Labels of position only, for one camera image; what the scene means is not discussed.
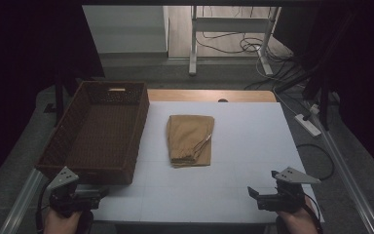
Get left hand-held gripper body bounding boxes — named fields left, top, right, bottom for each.
left=47, top=166, right=100, bottom=218

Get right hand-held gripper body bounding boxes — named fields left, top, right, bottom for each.
left=256, top=167, right=321, bottom=215

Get brown woven basket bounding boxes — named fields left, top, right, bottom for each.
left=34, top=80, right=151, bottom=186

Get tan pants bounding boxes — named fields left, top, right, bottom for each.
left=166, top=114, right=215, bottom=169

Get person's right hand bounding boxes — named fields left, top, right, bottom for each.
left=275, top=196, right=319, bottom=234

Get person's left hand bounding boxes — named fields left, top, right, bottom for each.
left=43, top=208, right=94, bottom=234

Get white power strip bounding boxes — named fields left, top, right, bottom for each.
left=293, top=113, right=322, bottom=137

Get black metal stand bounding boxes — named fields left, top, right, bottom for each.
left=303, top=61, right=334, bottom=132

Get black curtain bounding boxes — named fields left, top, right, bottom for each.
left=0, top=0, right=106, bottom=193
left=272, top=0, right=374, bottom=184

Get white cabinet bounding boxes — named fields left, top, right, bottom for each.
left=82, top=4, right=170, bottom=55

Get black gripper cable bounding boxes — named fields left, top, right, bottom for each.
left=303, top=193, right=324, bottom=234
left=34, top=180, right=53, bottom=234

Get aluminium rail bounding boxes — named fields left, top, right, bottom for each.
left=0, top=168, right=46, bottom=234
left=311, top=106, right=374, bottom=234

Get black looped floor cable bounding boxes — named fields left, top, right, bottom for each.
left=296, top=143, right=336, bottom=181

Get tangle of black floor cables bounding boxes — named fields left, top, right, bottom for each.
left=196, top=30, right=295, bottom=66

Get white metal desk frame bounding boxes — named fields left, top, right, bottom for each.
left=188, top=5, right=282, bottom=78

